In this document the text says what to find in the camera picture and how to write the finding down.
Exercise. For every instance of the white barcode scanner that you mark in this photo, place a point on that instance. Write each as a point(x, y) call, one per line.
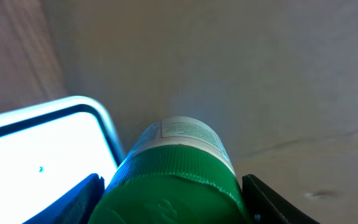
point(47, 149)

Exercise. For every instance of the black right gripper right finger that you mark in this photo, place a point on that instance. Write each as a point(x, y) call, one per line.
point(266, 206)

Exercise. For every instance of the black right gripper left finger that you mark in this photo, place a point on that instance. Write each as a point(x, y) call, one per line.
point(76, 205)

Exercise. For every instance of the green lid white jar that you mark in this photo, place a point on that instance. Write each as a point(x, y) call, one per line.
point(177, 172)

